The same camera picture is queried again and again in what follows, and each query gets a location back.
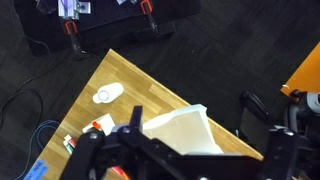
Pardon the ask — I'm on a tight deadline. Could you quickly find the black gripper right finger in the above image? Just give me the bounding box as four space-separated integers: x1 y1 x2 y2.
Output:
258 125 299 180

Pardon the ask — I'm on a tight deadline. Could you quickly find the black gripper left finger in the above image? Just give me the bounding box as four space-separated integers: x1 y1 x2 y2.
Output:
61 105 144 180

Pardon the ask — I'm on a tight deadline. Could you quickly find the small white drawer cabinet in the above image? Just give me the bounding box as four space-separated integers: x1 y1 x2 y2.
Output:
142 103 225 156

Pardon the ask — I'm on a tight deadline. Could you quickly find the red capped white marker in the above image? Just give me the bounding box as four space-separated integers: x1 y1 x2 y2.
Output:
63 134 78 148

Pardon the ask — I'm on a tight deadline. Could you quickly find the green capped white marker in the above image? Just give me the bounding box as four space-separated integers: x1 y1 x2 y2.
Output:
62 140 75 156

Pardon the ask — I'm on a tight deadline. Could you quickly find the white square pen holder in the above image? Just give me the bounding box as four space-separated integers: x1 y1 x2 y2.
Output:
82 113 116 135

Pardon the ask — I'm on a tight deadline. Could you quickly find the black office chair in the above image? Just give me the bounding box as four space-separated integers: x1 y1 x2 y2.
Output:
239 90 320 158

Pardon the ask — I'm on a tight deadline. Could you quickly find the blue tape label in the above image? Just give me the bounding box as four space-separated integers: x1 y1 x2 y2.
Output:
23 159 49 180

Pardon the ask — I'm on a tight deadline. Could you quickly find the white spray bottle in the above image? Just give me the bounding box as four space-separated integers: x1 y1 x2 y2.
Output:
96 82 125 104

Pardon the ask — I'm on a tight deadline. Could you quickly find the black perforated mounting table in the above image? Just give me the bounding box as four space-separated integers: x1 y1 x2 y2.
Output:
14 0 202 57

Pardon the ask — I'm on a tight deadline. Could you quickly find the blue cable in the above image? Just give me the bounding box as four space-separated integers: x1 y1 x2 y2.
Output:
19 119 61 180

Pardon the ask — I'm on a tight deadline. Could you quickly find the black floor cable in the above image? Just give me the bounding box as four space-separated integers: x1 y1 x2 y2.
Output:
0 59 64 134

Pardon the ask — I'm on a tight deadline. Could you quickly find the aluminium camera mount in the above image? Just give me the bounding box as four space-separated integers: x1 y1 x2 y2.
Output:
58 0 92 20

